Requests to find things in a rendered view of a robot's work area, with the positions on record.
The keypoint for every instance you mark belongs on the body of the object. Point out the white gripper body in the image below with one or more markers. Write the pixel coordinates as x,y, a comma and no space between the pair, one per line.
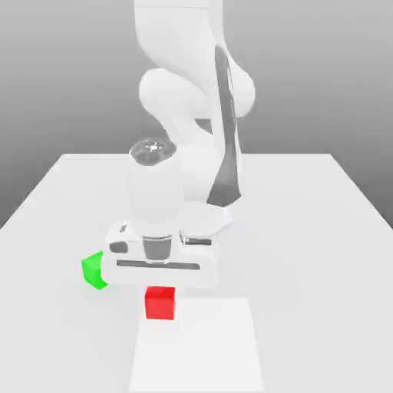
159,274

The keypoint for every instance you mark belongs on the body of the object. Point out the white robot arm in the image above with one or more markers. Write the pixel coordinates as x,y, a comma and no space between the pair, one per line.
172,101

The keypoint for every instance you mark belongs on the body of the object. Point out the small red cube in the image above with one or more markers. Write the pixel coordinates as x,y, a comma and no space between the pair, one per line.
159,304

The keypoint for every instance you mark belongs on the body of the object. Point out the small green cube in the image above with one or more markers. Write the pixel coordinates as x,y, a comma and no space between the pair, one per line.
92,271

